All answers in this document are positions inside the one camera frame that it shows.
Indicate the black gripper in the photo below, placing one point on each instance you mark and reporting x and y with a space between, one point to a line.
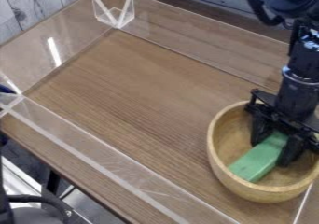
287 111

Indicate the green rectangular block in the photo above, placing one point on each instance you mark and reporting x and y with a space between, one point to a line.
258 161

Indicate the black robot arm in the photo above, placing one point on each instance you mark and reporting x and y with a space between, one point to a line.
274 12

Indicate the brown wooden bowl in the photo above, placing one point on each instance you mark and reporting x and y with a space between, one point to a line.
229 144

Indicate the clear acrylic table fence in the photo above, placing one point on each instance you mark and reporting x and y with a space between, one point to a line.
111 105

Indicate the black metal table leg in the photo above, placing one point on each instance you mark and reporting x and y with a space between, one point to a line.
54 182

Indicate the clear acrylic corner bracket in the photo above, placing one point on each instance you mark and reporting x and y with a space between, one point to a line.
115 17

